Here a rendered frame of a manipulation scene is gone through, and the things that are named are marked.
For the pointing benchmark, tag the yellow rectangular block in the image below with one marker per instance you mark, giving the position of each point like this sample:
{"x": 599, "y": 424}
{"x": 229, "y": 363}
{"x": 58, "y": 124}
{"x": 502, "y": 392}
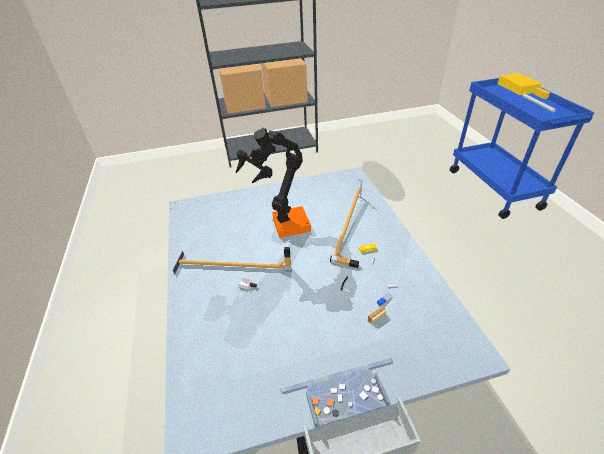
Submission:
{"x": 367, "y": 248}

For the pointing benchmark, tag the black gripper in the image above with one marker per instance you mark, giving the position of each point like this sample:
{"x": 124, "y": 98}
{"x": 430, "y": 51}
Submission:
{"x": 265, "y": 171}

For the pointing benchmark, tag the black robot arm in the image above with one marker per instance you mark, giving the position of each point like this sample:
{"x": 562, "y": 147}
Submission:
{"x": 293, "y": 163}

